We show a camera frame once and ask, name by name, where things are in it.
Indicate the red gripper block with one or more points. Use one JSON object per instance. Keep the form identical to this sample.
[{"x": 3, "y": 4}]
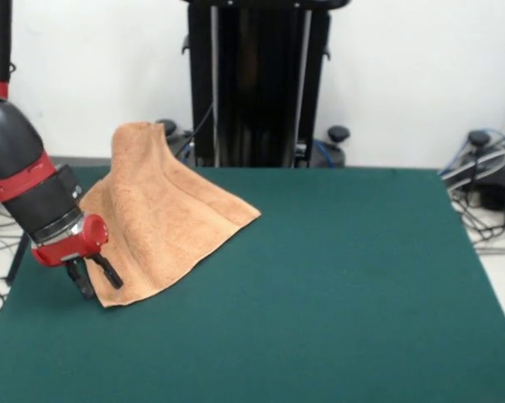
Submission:
[{"x": 73, "y": 245}]

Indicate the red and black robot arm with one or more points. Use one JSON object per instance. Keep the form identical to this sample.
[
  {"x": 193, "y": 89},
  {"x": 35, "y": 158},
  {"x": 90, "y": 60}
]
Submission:
[{"x": 12, "y": 147}]

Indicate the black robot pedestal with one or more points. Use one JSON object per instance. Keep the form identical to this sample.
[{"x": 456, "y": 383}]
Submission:
[{"x": 256, "y": 84}]

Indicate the dark green table cloth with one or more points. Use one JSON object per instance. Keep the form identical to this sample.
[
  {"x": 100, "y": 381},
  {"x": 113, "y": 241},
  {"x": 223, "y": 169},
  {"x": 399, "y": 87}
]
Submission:
[{"x": 319, "y": 273}]

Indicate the tan terry towel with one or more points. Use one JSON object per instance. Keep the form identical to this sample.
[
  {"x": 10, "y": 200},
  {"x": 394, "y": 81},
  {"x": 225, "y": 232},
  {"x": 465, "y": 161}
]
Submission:
[{"x": 164, "y": 210}]

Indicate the grey floor stand base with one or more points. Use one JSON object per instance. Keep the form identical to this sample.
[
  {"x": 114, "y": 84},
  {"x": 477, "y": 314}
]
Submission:
[{"x": 493, "y": 186}]

